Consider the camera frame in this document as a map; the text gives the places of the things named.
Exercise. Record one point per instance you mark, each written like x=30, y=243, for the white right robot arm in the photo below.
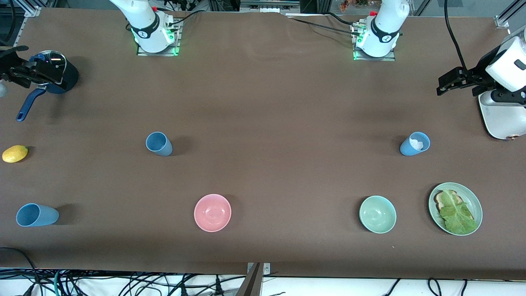
x=144, y=20

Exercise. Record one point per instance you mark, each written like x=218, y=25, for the pink bowl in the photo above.
x=212, y=213

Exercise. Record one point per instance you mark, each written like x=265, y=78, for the pale green plate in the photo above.
x=474, y=201

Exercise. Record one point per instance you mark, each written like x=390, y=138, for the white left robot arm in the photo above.
x=386, y=24

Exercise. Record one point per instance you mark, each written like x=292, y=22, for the brown table cover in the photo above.
x=328, y=172

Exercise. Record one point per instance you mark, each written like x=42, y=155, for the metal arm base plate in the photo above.
x=164, y=54
x=382, y=59

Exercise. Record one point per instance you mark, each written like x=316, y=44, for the metal table bracket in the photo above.
x=266, y=269

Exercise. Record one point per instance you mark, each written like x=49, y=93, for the yellow lemon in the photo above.
x=14, y=154

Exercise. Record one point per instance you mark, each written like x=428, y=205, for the toast slice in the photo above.
x=440, y=200

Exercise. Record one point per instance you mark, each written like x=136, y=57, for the blue plastic cup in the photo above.
x=161, y=146
x=407, y=149
x=41, y=216

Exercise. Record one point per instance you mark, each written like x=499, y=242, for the white power strip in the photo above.
x=269, y=5

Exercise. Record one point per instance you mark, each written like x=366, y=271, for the white toaster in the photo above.
x=503, y=123

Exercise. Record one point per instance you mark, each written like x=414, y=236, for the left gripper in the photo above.
x=476, y=77

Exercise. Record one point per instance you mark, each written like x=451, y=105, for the pale green bowl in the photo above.
x=377, y=214

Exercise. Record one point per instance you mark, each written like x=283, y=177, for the glass lid with blue knob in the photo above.
x=53, y=55

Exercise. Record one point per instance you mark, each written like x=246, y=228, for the white lump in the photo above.
x=417, y=144

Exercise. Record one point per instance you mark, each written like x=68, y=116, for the orange toy food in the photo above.
x=353, y=4

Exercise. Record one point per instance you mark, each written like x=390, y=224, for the aluminium frame profile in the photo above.
x=31, y=10
x=502, y=21

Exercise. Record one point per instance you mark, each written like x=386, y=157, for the dark blue saucepan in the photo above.
x=72, y=76

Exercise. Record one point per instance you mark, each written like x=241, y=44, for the green lettuce leaf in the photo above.
x=458, y=216

